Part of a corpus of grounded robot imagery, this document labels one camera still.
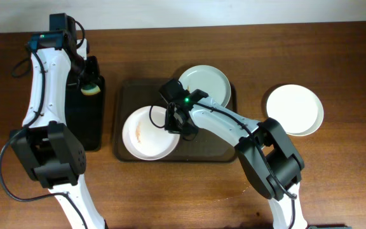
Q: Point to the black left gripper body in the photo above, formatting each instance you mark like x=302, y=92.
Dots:
x=89, y=69

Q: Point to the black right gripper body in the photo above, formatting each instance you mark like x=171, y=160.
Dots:
x=173, y=123

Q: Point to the yellow green sponge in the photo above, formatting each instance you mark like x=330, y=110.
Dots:
x=90, y=89

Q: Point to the white plate with sauce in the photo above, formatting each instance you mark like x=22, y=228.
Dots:
x=144, y=140

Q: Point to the pale green plate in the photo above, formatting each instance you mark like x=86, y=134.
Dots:
x=208, y=79

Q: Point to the cream white plate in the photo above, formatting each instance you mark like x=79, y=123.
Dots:
x=298, y=109

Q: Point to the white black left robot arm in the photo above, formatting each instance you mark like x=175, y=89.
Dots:
x=64, y=118

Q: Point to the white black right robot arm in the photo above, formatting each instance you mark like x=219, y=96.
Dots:
x=268, y=157

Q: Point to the black small tray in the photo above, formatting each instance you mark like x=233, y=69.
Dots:
x=84, y=115

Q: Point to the brown serving tray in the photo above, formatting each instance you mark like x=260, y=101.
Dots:
x=133, y=94

